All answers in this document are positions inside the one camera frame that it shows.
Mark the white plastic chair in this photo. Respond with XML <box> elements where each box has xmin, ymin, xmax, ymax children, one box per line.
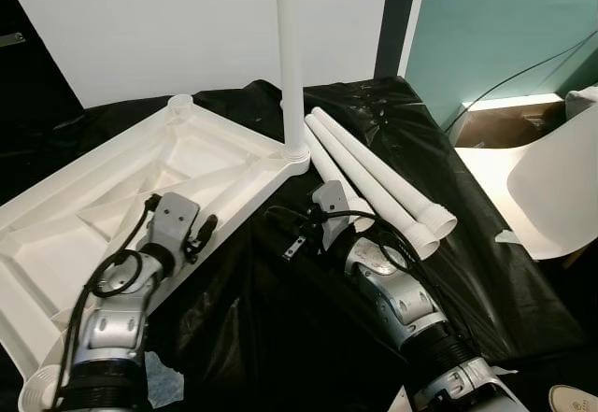
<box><xmin>453</xmin><ymin>85</ymin><xmax>598</xmax><ymax>262</ymax></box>

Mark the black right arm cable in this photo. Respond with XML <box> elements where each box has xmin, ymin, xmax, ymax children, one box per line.
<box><xmin>322</xmin><ymin>208</ymin><xmax>418</xmax><ymax>274</ymax></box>

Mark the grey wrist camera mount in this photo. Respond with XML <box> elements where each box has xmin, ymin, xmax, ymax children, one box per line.
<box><xmin>149</xmin><ymin>192</ymin><xmax>202</xmax><ymax>259</ymax></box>
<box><xmin>311</xmin><ymin>180</ymin><xmax>351</xmax><ymax>235</ymax></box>

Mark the thin black wall cable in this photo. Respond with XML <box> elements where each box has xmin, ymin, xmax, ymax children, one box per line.
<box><xmin>442</xmin><ymin>29</ymin><xmax>598</xmax><ymax>137</ymax></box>

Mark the white plastic table leg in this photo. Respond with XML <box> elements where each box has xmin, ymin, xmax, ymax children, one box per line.
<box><xmin>276</xmin><ymin>0</ymin><xmax>310</xmax><ymax>158</ymax></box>
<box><xmin>304</xmin><ymin>132</ymin><xmax>377</xmax><ymax>237</ymax></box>
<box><xmin>313</xmin><ymin>107</ymin><xmax>459</xmax><ymax>240</ymax></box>
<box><xmin>304</xmin><ymin>116</ymin><xmax>442</xmax><ymax>262</ymax></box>

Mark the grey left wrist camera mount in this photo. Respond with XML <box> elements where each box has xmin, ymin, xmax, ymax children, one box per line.
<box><xmin>149</xmin><ymin>192</ymin><xmax>202</xmax><ymax>259</ymax></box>

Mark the brown cardboard box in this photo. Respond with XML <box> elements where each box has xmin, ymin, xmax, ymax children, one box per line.
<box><xmin>451</xmin><ymin>94</ymin><xmax>571</xmax><ymax>151</ymax></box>

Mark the black plastic sheet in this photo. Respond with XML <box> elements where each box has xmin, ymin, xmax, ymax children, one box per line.
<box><xmin>0</xmin><ymin>76</ymin><xmax>585</xmax><ymax>412</ymax></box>

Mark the white tape piece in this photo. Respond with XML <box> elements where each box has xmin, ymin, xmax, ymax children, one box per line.
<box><xmin>493</xmin><ymin>230</ymin><xmax>524</xmax><ymax>247</ymax></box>

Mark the white plastic table top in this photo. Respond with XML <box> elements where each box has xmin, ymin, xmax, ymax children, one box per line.
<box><xmin>0</xmin><ymin>94</ymin><xmax>314</xmax><ymax>412</ymax></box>

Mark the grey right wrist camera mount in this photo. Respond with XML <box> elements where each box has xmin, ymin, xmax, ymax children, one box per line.
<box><xmin>311</xmin><ymin>180</ymin><xmax>351</xmax><ymax>235</ymax></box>

